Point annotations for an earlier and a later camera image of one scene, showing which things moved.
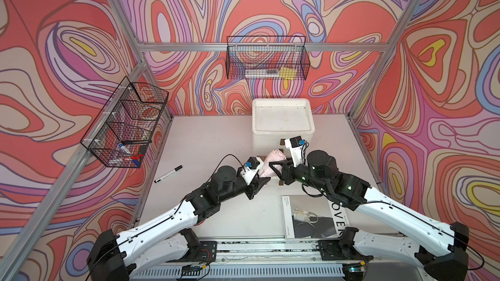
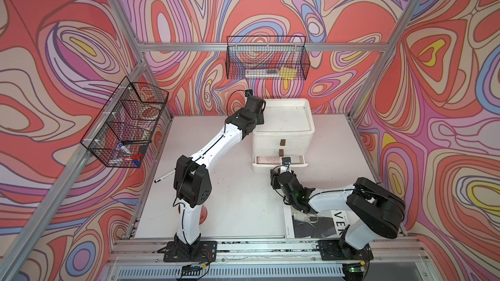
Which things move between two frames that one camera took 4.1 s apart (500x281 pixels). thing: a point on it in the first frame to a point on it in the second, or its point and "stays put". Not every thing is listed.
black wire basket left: x=120 y=133 stays put
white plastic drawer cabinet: x=273 y=120 stays put
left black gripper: x=254 y=187 to x=260 y=118
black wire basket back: x=267 y=57 stays put
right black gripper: x=287 y=170 to x=273 y=178
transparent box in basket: x=262 y=73 stays put
